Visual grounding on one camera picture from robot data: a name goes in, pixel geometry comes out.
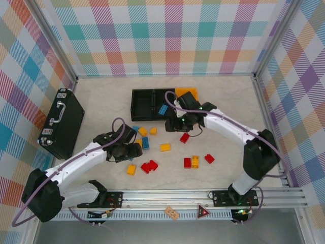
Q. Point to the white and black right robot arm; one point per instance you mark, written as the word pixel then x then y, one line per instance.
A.
pixel 228 124

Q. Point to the yellow lego brick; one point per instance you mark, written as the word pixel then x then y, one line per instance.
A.
pixel 195 162
pixel 153 131
pixel 142 131
pixel 139 142
pixel 165 147
pixel 131 169

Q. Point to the orange paper tag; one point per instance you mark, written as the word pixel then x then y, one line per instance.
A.
pixel 171 213

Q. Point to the aluminium mounting rail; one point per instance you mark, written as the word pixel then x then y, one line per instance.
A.
pixel 165 198

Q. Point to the aluminium frame post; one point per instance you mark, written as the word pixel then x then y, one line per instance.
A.
pixel 276 38
pixel 54 43

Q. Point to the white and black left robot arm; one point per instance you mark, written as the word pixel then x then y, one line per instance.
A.
pixel 76 158

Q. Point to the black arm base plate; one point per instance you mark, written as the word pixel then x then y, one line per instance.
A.
pixel 221 199
pixel 117 199

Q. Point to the aluminium side rail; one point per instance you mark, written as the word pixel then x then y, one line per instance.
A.
pixel 262 101

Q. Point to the red triangle sign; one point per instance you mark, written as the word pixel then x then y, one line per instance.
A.
pixel 203 212

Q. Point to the yellow plastic bin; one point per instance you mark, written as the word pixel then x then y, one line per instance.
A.
pixel 186 90

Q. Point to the aluminium back rail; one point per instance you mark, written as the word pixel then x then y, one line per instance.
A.
pixel 165 75

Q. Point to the light blue lego brick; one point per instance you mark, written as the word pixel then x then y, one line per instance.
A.
pixel 135 128

